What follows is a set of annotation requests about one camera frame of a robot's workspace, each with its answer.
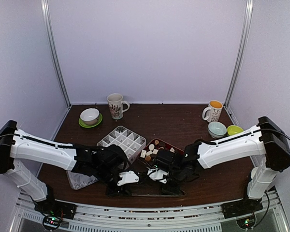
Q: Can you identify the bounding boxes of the metal serving tongs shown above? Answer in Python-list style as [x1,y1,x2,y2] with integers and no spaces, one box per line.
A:
[131,188,162,197]

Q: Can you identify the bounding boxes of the white divided tin box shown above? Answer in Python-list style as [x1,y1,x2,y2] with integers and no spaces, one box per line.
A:
[97,126,146,163]

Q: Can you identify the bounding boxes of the red chocolate tray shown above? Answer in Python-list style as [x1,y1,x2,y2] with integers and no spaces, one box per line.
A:
[138,138,184,167]

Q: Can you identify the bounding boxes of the bunny print tin lid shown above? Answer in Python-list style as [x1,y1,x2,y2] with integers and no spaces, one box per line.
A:
[66,171,98,190]

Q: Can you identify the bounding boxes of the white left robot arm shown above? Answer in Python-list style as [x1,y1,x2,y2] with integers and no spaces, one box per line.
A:
[0,120,140,215]

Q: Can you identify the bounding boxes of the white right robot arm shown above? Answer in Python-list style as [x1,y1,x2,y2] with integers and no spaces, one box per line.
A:
[147,116,290,214]

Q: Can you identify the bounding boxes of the light blue bowl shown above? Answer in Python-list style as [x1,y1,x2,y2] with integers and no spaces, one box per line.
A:
[208,121,227,139]

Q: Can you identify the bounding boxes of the white bowl green rim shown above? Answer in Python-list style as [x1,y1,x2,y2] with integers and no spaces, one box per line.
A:
[80,108,100,125]

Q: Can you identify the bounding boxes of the beige floral mug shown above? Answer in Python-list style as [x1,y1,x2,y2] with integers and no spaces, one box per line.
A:
[107,93,130,120]

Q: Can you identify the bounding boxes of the white mug yellow inside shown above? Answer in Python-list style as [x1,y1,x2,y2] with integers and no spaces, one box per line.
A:
[202,100,223,123]

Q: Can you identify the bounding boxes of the lime green bowl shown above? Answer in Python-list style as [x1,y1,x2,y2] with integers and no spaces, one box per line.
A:
[227,125,244,136]

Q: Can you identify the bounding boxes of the dark bowl white inside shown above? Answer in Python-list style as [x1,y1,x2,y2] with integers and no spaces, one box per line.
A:
[249,166,258,181]

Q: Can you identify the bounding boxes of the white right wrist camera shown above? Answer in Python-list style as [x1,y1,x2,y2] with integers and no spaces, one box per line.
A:
[147,168,169,184]

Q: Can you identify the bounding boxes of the metal front rail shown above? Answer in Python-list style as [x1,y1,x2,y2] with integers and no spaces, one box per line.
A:
[8,190,290,232]

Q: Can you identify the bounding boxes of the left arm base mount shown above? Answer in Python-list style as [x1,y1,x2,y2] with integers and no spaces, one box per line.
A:
[33,201,77,232]

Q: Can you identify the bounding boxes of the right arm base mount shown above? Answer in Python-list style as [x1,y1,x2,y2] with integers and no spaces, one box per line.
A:
[221,200,263,230]

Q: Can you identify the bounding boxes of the left aluminium frame post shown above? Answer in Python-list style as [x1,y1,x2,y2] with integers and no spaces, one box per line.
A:
[41,0,71,108]

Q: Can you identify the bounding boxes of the aluminium frame post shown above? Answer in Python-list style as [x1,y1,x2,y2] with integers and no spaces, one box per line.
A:
[41,0,71,108]
[224,0,254,109]

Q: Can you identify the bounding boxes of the right aluminium frame post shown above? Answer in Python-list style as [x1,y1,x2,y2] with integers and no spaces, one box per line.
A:
[224,0,254,109]

